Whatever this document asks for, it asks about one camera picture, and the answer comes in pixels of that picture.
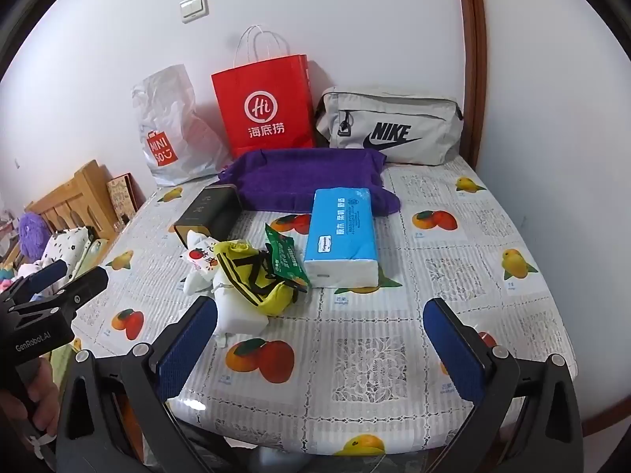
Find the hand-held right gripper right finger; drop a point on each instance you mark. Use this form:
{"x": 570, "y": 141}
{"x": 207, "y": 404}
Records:
{"x": 453, "y": 350}

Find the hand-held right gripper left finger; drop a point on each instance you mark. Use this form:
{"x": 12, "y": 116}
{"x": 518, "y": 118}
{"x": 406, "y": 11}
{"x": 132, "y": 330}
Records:
{"x": 190, "y": 340}

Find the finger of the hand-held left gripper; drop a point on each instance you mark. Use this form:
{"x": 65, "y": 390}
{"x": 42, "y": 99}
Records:
{"x": 91, "y": 281}
{"x": 47, "y": 271}

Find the white printed sock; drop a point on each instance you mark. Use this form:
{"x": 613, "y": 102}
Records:
{"x": 199, "y": 256}

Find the yellow striped sock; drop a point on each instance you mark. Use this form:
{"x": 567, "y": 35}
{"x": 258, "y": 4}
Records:
{"x": 246, "y": 276}

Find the purple fabric storage tray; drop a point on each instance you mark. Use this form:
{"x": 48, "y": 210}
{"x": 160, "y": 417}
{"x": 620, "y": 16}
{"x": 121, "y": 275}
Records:
{"x": 296, "y": 177}

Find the person's left hand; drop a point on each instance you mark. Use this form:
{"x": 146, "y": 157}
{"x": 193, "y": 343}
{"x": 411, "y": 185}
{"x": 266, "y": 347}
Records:
{"x": 47, "y": 399}

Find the white floral pillow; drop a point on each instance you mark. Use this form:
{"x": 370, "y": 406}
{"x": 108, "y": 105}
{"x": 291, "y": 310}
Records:
{"x": 64, "y": 249}

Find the pastel patchwork quilt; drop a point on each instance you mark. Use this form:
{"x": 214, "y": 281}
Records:
{"x": 12, "y": 276}

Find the purple plush toy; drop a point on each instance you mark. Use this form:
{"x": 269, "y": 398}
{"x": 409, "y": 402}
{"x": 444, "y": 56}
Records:
{"x": 32, "y": 234}

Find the green bed sheet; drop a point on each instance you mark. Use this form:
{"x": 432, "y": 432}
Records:
{"x": 61, "y": 364}

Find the wooden headboard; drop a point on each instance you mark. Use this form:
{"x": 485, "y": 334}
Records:
{"x": 64, "y": 197}

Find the fruit print tablecloth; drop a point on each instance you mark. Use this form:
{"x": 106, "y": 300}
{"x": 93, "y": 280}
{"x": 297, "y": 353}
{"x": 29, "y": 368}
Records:
{"x": 369, "y": 354}

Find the patterned cover book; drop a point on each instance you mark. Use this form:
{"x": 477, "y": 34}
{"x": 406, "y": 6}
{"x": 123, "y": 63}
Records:
{"x": 123, "y": 197}

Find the dark tea tin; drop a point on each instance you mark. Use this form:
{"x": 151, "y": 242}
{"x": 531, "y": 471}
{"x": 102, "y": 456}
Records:
{"x": 207, "y": 212}

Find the blue tissue pack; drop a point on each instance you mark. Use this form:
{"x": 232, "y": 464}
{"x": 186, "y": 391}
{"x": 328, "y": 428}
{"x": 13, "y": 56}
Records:
{"x": 340, "y": 236}

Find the white plastic shopping bag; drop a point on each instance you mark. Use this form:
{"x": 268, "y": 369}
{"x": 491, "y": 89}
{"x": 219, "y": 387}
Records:
{"x": 172, "y": 123}

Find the grey waist bag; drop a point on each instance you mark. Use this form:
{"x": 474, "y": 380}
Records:
{"x": 394, "y": 123}

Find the red paper bag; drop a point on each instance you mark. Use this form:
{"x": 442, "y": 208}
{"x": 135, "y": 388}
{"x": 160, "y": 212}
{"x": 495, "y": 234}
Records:
{"x": 266, "y": 108}

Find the white wall light switch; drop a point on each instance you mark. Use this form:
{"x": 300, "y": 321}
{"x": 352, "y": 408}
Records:
{"x": 193, "y": 8}

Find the wooden door frame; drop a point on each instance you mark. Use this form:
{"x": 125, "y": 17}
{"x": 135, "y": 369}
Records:
{"x": 473, "y": 59}

